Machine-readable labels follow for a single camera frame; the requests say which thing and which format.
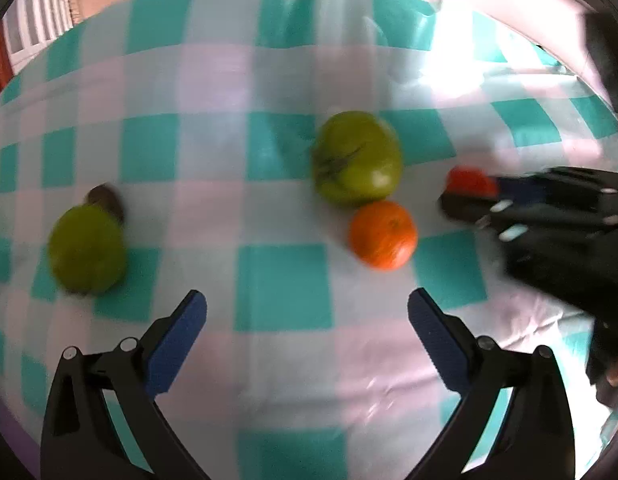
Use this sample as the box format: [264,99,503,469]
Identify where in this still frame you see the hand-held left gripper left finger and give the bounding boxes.
[40,289,212,480]

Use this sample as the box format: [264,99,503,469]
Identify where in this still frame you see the red tomato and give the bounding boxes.
[446,166,499,200]

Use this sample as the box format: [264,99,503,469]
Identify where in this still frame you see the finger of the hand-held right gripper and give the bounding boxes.
[438,192,532,242]
[492,166,618,223]

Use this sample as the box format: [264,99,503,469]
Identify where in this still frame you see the large orange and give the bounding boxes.
[349,201,419,271]

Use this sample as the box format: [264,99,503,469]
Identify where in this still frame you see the white box with purple rim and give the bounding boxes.
[0,385,42,478]

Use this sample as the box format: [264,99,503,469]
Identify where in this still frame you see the teal white checked tablecloth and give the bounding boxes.
[0,0,618,480]

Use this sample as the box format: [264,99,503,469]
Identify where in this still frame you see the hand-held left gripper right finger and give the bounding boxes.
[408,287,576,480]

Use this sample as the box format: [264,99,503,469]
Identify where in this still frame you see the green apple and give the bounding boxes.
[48,204,127,296]
[311,111,404,207]

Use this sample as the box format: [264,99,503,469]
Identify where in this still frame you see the white window frame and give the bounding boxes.
[3,0,72,63]

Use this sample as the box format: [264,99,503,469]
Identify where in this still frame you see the dark brown wrinkled fruit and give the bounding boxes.
[87,184,126,225]

